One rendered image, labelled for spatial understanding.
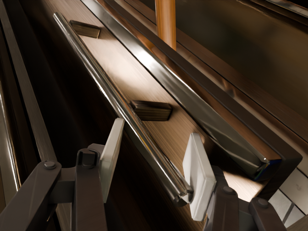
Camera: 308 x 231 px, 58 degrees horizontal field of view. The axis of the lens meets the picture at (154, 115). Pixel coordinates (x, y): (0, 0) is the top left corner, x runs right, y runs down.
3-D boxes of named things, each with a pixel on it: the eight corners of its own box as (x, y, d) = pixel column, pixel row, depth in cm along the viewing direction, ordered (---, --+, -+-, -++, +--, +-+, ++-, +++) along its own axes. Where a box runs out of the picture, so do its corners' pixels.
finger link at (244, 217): (219, 210, 14) (274, 220, 15) (204, 162, 19) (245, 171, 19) (211, 233, 15) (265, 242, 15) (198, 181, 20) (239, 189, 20)
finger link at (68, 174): (88, 212, 14) (30, 202, 14) (104, 164, 19) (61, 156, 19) (92, 188, 14) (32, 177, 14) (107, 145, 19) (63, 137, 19)
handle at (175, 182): (240, 183, 20) (229, 198, 21) (92, 19, 42) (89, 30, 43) (180, 194, 16) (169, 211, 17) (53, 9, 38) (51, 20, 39)
